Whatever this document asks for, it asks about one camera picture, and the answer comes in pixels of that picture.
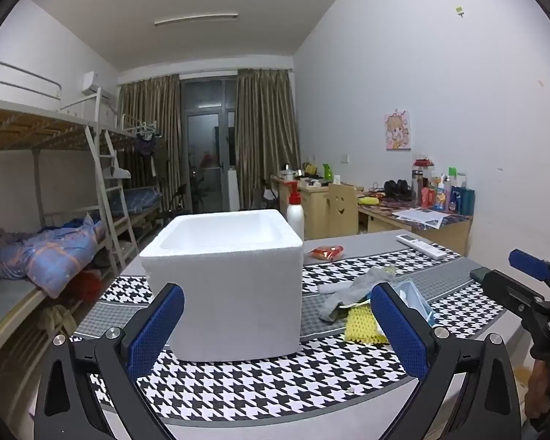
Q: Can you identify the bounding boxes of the clear plastic bag with food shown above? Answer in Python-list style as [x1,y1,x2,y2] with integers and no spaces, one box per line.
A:
[389,280,436,328]

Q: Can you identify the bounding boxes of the yellow foam net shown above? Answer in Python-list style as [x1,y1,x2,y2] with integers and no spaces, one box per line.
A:
[344,305,389,344]

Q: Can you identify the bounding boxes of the red snack packet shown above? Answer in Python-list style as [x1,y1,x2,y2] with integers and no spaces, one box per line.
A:
[310,245,345,262]

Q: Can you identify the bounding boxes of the houndstooth table mat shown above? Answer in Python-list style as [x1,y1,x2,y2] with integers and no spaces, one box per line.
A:
[71,247,509,422]

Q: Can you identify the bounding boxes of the white air conditioner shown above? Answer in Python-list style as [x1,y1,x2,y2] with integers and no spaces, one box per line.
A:
[80,71,115,102]

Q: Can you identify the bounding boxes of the glass balcony door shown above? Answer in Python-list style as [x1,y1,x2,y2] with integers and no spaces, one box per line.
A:
[181,78,239,214]

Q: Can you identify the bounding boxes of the hanging dark clothes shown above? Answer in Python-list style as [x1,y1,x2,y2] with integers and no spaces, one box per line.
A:
[135,133,159,157]

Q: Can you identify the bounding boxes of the blue plaid mattress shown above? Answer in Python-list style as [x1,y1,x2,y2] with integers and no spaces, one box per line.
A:
[107,188,163,216]

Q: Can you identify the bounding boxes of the white pump bottle red cap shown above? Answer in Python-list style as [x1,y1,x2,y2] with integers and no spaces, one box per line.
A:
[286,180,305,240]

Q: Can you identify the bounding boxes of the wooden chair with smiley cutout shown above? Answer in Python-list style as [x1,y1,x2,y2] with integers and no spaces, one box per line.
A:
[325,182,359,238]

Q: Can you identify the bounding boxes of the grey sock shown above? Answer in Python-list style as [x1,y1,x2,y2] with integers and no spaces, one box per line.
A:
[318,267,397,322]

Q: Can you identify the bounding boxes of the white bunk bed ladder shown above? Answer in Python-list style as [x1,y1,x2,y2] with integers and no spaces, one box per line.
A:
[85,124,138,267]

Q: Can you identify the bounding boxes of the person's right hand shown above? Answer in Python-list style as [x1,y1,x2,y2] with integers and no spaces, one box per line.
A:
[529,358,550,432]

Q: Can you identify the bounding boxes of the blue plaid blanket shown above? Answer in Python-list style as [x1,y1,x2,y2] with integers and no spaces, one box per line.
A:
[0,217,106,298]

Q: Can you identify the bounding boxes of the white remote control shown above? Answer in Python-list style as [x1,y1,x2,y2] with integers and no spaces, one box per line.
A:
[395,234,460,260]

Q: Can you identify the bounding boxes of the ceiling tube light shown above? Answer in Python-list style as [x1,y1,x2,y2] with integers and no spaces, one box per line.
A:
[154,13,239,26]

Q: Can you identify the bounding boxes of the brown curtain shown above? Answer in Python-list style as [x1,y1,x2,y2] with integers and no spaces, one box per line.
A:
[118,74,183,214]
[236,69,302,209]

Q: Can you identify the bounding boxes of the light wooden desk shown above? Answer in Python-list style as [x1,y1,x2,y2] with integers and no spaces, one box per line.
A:
[270,175,365,241]

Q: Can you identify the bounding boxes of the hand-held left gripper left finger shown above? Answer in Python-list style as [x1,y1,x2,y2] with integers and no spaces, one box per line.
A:
[33,283,186,440]

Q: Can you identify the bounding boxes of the white foam box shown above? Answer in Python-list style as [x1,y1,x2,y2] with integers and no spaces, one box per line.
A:
[139,209,304,363]

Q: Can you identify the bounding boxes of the cartoon wall poster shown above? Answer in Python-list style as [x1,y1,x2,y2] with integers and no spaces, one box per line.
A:
[384,110,412,151]

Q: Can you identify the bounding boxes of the wooden desk with patterned top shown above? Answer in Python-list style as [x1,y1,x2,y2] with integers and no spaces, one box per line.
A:
[357,192,473,257]

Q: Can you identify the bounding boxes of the metal bunk bed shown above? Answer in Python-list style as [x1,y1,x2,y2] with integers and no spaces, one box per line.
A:
[0,57,166,353]

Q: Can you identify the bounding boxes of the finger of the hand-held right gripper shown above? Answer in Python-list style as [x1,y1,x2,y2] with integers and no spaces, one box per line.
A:
[469,267,548,315]
[508,248,550,285]

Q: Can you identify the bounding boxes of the red cloth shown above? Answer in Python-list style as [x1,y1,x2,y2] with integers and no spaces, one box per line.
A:
[69,270,106,303]

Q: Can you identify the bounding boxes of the printed paper sheets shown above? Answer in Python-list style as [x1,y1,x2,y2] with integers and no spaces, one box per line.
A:
[393,208,450,229]

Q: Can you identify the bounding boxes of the black headphones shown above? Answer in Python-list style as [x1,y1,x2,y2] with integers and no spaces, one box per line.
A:
[384,180,413,201]

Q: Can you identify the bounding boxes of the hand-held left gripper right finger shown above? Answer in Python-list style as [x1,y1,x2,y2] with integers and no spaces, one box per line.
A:
[369,282,523,440]

